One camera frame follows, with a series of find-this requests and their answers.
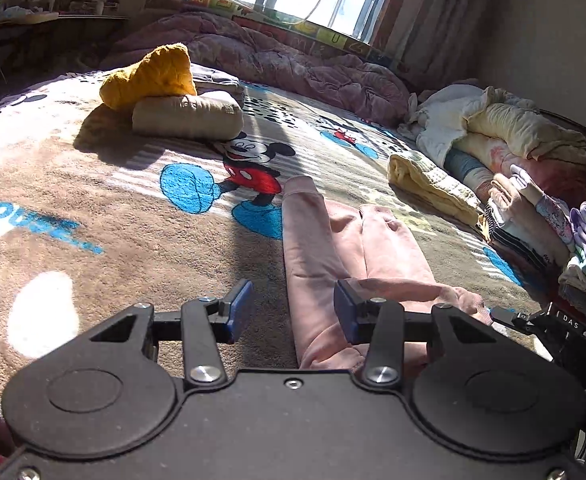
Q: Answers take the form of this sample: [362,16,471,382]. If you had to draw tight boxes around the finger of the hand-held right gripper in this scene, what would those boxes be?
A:
[489,307,541,333]

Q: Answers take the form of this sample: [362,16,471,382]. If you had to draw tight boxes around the cream crumpled duvet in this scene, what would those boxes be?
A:
[405,82,586,196]

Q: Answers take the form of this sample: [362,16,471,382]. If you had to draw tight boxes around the yellow towel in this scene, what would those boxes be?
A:
[99,44,198,111]

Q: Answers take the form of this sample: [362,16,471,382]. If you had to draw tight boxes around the stack of folded clothes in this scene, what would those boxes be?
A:
[478,165,586,336]

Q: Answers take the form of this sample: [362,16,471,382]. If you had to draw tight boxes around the printed cartoon blanket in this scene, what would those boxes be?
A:
[0,62,564,411]

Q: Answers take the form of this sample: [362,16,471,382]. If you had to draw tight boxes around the purple quilt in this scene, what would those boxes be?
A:
[100,10,411,128]

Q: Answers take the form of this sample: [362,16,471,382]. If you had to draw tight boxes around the grey folded garment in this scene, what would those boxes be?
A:
[190,64,246,106]

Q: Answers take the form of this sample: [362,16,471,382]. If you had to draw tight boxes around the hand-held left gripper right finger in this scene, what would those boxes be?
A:
[334,279,508,396]

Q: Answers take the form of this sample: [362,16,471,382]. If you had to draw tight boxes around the curtain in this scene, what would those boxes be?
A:
[368,0,478,81]

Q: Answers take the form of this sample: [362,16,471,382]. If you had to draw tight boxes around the beige folded garment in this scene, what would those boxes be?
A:
[132,92,244,142]

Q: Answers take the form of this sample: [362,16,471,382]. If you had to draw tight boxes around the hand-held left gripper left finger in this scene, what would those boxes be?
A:
[80,279,254,393]

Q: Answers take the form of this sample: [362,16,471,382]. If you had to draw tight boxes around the cluttered side table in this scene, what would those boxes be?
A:
[0,0,131,81]

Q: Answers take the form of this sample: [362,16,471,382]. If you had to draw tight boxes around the pink pants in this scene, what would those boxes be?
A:
[281,175,494,371]

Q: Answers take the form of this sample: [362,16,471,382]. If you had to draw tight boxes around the pale yellow folded blanket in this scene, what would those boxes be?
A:
[388,152,481,226]

